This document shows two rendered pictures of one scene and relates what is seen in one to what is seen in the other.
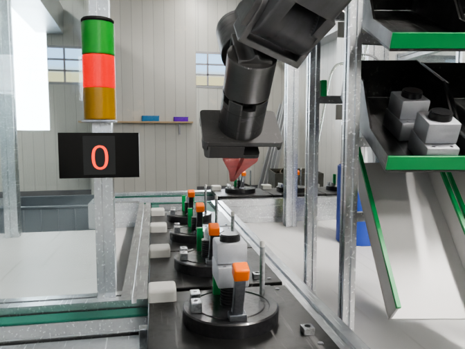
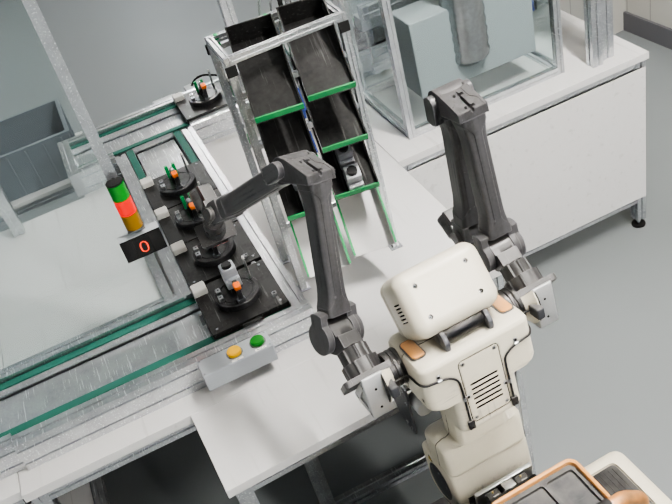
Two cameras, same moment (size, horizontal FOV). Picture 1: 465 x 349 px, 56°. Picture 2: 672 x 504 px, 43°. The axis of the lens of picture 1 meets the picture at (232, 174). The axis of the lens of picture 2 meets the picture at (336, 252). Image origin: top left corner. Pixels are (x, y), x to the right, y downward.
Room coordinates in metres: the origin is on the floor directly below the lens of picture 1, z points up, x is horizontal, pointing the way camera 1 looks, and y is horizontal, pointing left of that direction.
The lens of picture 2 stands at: (-1.38, -0.21, 2.53)
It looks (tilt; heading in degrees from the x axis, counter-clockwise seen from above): 37 degrees down; 357
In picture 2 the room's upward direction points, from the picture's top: 16 degrees counter-clockwise
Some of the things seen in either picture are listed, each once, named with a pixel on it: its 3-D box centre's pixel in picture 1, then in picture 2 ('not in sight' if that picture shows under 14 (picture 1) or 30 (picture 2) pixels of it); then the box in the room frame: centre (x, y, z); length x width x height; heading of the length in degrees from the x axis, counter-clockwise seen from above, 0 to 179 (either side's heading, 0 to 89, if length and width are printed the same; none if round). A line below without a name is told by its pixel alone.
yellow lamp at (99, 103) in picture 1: (99, 104); (131, 219); (0.70, 0.21, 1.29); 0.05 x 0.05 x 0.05
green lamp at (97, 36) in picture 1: (97, 39); (118, 190); (0.70, 0.21, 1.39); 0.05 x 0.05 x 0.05
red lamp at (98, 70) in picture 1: (99, 72); (124, 205); (0.70, 0.21, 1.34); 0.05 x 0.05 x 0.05
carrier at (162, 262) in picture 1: (208, 245); (210, 242); (0.87, 0.05, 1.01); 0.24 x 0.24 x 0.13; 10
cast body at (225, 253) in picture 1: (228, 255); (228, 271); (0.63, 0.01, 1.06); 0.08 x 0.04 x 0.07; 10
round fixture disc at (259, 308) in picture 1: (230, 310); (237, 293); (0.62, 0.00, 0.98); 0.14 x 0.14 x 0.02
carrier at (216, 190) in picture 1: (239, 182); (202, 89); (1.98, -0.03, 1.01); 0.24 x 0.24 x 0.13; 10
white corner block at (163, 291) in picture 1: (162, 297); (199, 291); (0.70, 0.12, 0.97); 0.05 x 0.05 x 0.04; 10
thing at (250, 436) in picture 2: not in sight; (327, 336); (0.46, -0.21, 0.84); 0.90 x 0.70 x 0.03; 103
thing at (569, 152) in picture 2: not in sight; (492, 161); (1.65, -1.14, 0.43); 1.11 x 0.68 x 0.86; 100
